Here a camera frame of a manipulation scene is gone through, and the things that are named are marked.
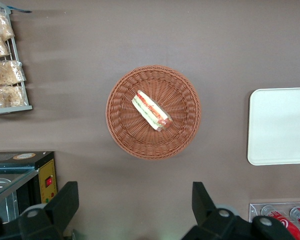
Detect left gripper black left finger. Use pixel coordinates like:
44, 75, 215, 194
18, 180, 80, 240

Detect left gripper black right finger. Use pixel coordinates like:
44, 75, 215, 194
181, 181, 254, 240

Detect beige plastic tray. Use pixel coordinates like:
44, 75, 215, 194
247, 87, 300, 167

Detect clear acrylic bottle rack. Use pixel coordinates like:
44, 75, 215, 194
248, 202, 300, 240

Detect black food warmer cabinet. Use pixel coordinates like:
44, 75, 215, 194
0, 150, 59, 224

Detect red soda can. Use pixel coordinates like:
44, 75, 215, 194
260, 204, 300, 240

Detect round brown wicker basket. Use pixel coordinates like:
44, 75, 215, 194
105, 64, 202, 161

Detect wrapped triangle sandwich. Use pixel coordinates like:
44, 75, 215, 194
131, 89, 173, 133

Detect blue tape strip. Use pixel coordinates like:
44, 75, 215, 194
3, 6, 33, 14

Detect white wire rack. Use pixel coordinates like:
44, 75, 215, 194
0, 6, 34, 116

